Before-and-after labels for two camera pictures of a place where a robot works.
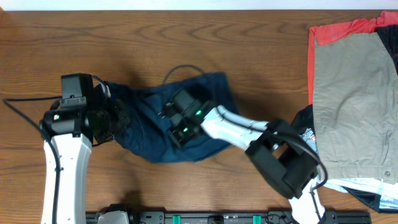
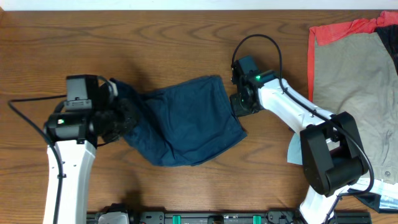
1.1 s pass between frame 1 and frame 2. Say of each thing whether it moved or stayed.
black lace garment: stayed
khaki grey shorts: stayed
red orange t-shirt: stayed
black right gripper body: moved
